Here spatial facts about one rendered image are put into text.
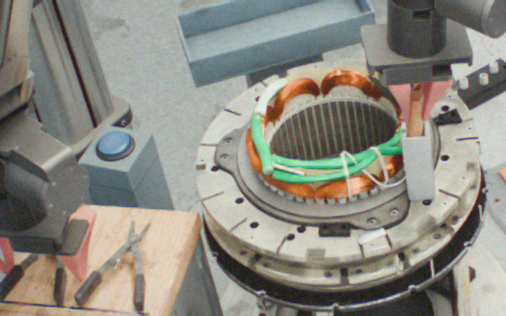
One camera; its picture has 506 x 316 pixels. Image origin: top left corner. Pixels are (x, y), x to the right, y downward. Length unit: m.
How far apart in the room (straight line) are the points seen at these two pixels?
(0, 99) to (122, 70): 2.20
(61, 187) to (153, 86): 2.13
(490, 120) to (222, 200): 0.62
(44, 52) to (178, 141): 1.48
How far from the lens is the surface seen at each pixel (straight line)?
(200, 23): 1.80
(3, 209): 1.36
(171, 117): 3.29
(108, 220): 1.52
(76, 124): 1.84
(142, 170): 1.65
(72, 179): 1.28
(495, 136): 1.95
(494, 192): 1.84
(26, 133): 1.29
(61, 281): 1.43
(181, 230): 1.49
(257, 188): 1.46
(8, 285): 1.46
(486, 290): 1.72
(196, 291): 1.55
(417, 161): 1.38
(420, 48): 1.27
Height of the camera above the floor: 2.11
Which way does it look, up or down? 43 degrees down
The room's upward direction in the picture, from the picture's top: 10 degrees counter-clockwise
